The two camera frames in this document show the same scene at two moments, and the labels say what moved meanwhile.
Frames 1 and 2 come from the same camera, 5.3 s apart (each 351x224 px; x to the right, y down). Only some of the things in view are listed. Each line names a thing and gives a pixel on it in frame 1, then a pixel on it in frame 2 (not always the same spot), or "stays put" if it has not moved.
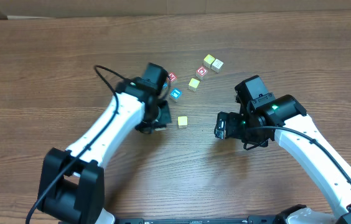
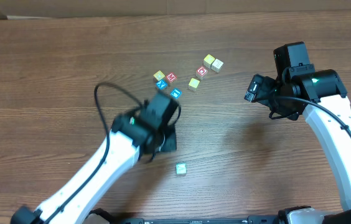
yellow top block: x=208 y=61 stays put
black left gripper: x=164 y=115 -> x=169 y=143
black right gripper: x=223 y=125 -> x=264 y=94
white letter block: x=216 y=65 stays put
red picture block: x=201 y=72 stays put
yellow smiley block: x=193 y=84 stays put
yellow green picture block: x=182 y=122 -> x=181 y=168
